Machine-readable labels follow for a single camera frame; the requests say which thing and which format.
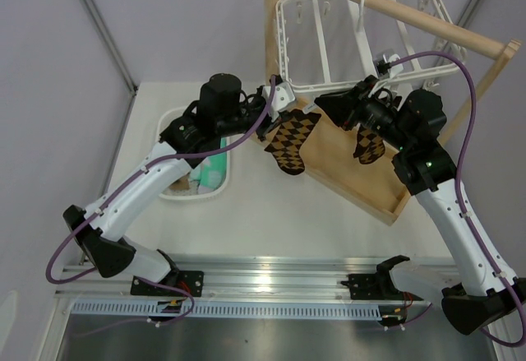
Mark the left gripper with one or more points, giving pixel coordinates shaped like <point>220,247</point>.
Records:
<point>269,125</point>

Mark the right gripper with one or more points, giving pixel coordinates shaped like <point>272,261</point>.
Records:
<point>346,108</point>

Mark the brown checkered sock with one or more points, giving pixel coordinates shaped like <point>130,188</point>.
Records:
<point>288,140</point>
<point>369,148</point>

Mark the white plastic clip hanger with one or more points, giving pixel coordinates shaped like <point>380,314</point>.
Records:
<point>327,45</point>

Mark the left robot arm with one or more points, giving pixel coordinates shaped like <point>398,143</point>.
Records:
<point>222,118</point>

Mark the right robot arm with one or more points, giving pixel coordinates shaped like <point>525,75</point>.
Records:
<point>487,288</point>

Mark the wooden hanger rack stand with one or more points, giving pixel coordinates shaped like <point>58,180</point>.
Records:
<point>328,152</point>

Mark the mint green sock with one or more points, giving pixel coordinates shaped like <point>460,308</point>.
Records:
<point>210,174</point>

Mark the white plastic laundry basket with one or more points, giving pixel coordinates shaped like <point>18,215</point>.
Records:
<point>185,190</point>

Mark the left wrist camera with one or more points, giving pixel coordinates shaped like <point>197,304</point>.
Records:
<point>283,97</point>

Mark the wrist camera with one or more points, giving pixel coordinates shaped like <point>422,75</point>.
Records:
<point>283,97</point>
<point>386,69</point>

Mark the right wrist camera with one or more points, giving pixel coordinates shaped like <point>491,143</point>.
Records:
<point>386,69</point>

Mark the aluminium mounting rail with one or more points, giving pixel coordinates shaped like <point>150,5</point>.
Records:
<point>255,279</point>

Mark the white slotted cable duct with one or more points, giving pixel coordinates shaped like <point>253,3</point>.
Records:
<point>153,308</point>

